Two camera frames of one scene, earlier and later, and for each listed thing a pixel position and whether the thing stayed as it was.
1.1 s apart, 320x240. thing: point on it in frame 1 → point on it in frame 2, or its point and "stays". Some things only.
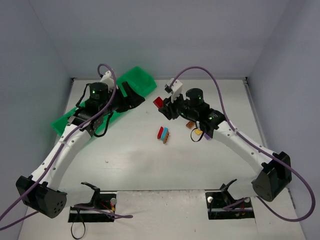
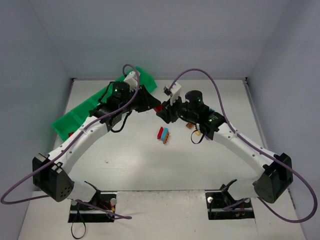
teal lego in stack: (164, 133) stays
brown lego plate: (190, 124) stays
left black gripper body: (124, 99) → (141, 99)
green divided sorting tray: (136, 85) stays
